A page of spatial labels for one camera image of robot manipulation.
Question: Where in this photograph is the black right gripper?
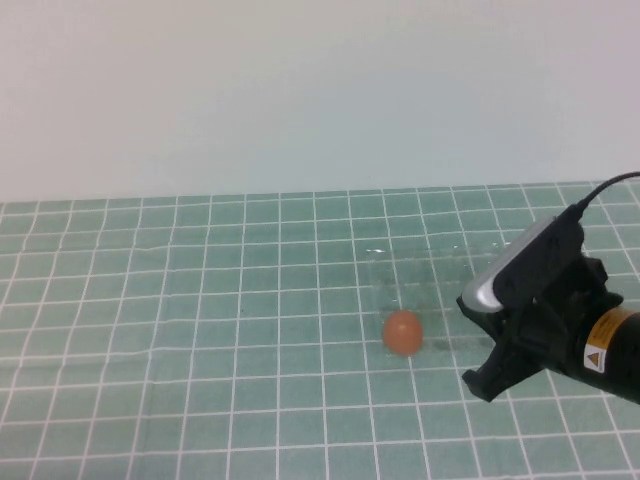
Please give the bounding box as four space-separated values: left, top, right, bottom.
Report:
456 214 626 404

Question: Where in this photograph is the brown egg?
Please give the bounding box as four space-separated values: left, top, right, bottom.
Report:
382 309 425 356

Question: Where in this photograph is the clear plastic egg tray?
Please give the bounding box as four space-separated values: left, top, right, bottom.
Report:
357 242 514 359

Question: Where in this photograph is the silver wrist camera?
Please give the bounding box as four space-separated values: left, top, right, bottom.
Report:
460 214 569 314

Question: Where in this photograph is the black camera cable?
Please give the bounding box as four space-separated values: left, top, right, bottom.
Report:
569 171 640 212

